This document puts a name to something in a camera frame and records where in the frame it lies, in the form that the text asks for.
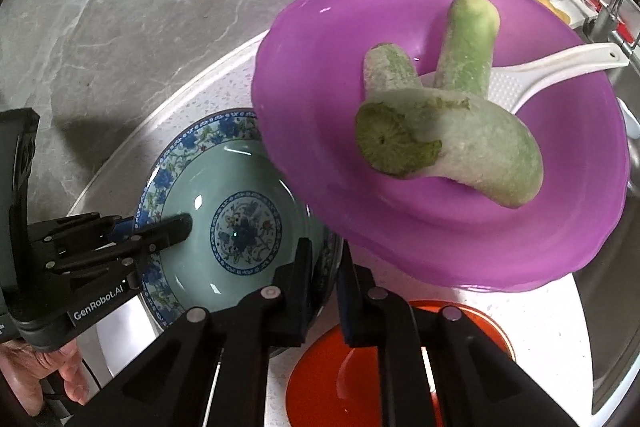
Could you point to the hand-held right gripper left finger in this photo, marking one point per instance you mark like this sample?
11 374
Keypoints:
295 297

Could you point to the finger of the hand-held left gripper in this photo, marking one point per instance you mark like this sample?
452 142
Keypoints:
120 227
170 229

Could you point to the white rice paddle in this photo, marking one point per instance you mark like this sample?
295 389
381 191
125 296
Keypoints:
550 67

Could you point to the short green radish piece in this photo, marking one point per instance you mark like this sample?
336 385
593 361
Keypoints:
392 69

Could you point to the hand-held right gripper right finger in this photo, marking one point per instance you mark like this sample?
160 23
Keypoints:
350 317

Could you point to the chrome faucet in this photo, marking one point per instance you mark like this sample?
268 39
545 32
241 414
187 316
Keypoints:
612 7

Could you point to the purple plastic basin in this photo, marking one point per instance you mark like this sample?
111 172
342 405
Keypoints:
400 247

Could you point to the large green radish piece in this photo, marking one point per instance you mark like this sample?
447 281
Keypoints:
480 147

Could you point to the orange plastic bowl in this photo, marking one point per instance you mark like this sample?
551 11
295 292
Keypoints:
325 387

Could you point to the stainless steel sink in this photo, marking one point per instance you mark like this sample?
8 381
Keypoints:
625 282

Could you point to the long green radish piece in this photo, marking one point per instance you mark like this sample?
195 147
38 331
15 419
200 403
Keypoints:
465 47

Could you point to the person's left hand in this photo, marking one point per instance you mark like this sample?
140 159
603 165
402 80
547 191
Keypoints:
30 367

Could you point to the blue patterned ceramic bowl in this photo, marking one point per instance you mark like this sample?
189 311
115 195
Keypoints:
210 187

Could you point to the yellow sponge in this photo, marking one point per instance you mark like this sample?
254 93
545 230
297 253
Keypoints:
552 9

